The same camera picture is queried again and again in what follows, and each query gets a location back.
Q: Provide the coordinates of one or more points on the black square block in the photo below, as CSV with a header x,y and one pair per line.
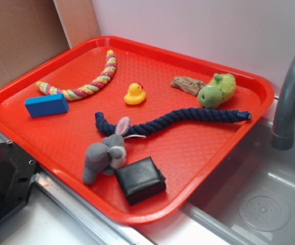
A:
x,y
140,180

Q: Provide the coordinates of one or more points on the blue rectangular block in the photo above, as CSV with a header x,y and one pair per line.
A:
x,y
47,105

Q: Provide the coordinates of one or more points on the red plastic tray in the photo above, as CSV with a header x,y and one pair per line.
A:
x,y
186,152

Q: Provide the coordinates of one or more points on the yellow rubber duck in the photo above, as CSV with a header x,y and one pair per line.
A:
x,y
135,94

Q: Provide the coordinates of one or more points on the grey plush bunny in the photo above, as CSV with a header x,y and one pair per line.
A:
x,y
106,156

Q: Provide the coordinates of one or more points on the brown wood piece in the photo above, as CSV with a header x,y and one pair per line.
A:
x,y
188,85

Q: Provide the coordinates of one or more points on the green plush toy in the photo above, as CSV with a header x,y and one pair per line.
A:
x,y
219,90

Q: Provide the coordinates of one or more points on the grey toy sink basin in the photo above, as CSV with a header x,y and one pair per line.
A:
x,y
250,197

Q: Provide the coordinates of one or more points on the grey toy faucet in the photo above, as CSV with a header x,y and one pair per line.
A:
x,y
283,132

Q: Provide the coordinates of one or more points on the brown cardboard panel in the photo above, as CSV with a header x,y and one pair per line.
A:
x,y
33,32

